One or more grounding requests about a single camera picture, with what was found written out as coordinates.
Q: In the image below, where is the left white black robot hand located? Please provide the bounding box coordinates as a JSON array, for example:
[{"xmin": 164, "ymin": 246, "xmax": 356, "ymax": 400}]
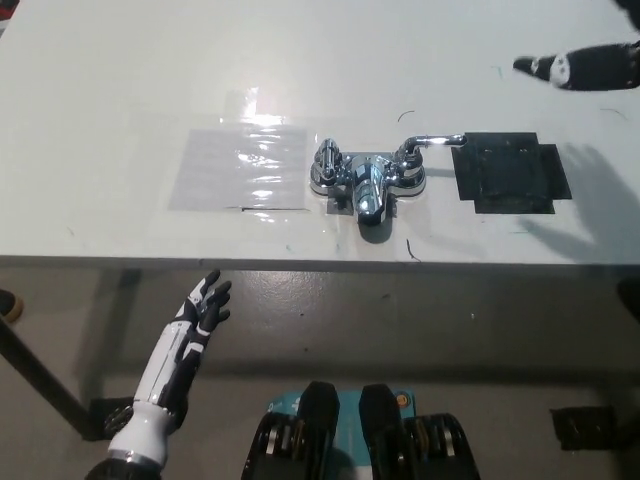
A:
[{"xmin": 132, "ymin": 269, "xmax": 233, "ymax": 419}]

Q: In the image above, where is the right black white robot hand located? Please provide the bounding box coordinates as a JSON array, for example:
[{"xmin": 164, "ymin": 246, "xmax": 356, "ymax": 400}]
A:
[{"xmin": 513, "ymin": 0, "xmax": 640, "ymax": 93}]

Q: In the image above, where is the chrome two-handle faucet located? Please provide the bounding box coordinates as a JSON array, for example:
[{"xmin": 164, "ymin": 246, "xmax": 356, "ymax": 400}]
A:
[{"xmin": 308, "ymin": 132, "xmax": 467, "ymax": 230}]

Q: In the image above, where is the black robot body block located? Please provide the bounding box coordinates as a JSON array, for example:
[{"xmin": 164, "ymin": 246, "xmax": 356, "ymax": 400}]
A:
[
  {"xmin": 242, "ymin": 380, "xmax": 342, "ymax": 480},
  {"xmin": 359, "ymin": 383, "xmax": 484, "ymax": 480}
]

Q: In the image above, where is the black taped table foot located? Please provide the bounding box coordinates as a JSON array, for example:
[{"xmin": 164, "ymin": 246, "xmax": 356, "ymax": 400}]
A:
[{"xmin": 82, "ymin": 397, "xmax": 139, "ymax": 442}]

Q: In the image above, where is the black diagonal table leg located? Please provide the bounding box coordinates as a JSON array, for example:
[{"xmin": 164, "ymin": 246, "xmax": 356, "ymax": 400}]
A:
[{"xmin": 0, "ymin": 317, "xmax": 96, "ymax": 441}]

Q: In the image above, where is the black shoe tan sole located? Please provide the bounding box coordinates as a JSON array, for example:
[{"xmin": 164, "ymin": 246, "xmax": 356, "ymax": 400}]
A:
[{"xmin": 0, "ymin": 288, "xmax": 25, "ymax": 324}]

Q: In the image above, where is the clear plastic taped sheet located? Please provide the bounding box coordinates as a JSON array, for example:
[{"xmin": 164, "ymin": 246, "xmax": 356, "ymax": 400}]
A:
[{"xmin": 166, "ymin": 128, "xmax": 311, "ymax": 211}]

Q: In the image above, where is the black tape floor patch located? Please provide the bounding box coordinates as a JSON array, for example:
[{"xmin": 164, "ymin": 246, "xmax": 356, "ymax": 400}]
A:
[{"xmin": 549, "ymin": 405, "xmax": 620, "ymax": 451}]

